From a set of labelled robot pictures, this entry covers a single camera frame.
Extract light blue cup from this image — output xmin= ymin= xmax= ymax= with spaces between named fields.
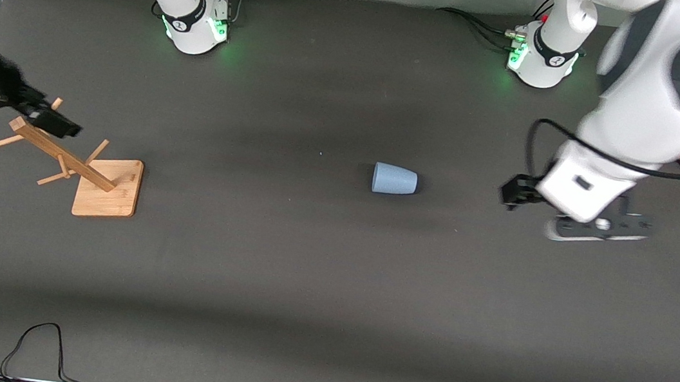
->
xmin=370 ymin=162 xmax=420 ymax=198

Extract wooden mug tree stand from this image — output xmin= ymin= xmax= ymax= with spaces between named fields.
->
xmin=0 ymin=90 xmax=151 ymax=224

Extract black left arm base cables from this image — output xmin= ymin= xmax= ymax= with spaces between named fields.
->
xmin=433 ymin=0 xmax=555 ymax=56

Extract black looped cable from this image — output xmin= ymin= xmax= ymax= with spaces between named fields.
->
xmin=0 ymin=317 xmax=103 ymax=382

